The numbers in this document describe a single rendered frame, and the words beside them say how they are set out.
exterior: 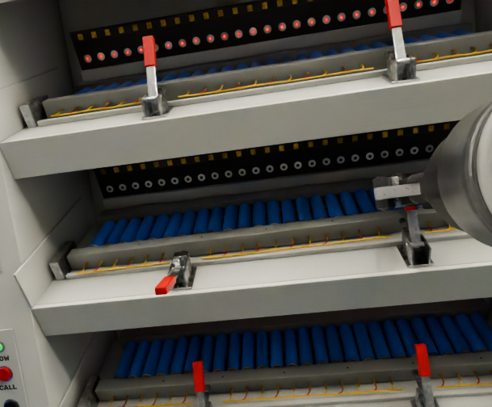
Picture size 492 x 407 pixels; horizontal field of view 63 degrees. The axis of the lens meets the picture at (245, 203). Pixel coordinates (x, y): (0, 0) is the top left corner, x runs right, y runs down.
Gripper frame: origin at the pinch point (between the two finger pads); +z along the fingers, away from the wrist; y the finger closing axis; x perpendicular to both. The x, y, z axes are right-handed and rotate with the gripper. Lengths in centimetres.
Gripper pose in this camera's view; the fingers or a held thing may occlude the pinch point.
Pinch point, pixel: (410, 192)
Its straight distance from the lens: 47.6
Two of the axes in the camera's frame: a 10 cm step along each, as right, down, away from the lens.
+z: 1.1, 0.2, 9.9
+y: 9.9, -1.2, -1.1
